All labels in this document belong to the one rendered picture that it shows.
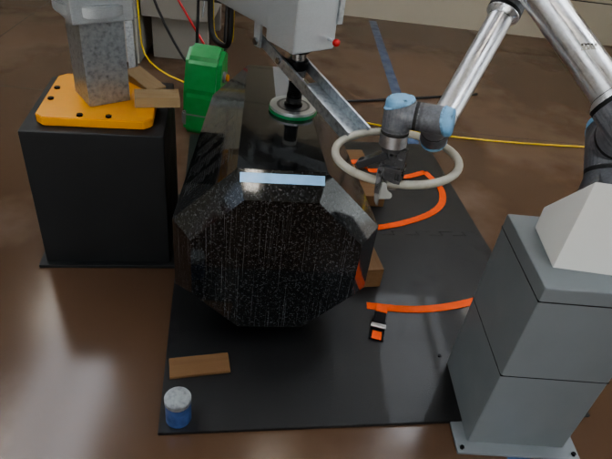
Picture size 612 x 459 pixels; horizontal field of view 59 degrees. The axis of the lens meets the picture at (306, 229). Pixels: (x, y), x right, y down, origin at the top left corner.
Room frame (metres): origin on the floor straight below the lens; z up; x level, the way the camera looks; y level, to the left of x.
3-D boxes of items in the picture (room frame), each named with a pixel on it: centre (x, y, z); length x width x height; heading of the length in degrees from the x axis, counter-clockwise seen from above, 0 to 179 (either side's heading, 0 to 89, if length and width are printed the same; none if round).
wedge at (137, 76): (2.53, 0.89, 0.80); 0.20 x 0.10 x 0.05; 56
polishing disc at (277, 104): (2.31, 0.13, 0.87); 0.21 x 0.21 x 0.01
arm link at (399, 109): (1.61, -0.24, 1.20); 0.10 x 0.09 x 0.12; 77
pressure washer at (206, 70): (3.69, 0.85, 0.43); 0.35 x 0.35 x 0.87; 86
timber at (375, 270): (2.26, -0.32, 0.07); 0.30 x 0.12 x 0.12; 16
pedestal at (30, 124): (2.33, 1.02, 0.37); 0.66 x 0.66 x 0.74; 11
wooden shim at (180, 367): (1.47, 0.37, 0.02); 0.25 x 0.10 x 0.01; 108
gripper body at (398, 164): (1.60, -0.25, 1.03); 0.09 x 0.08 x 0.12; 72
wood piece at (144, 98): (2.33, 0.77, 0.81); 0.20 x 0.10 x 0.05; 109
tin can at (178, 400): (1.22, 0.39, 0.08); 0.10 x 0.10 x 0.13
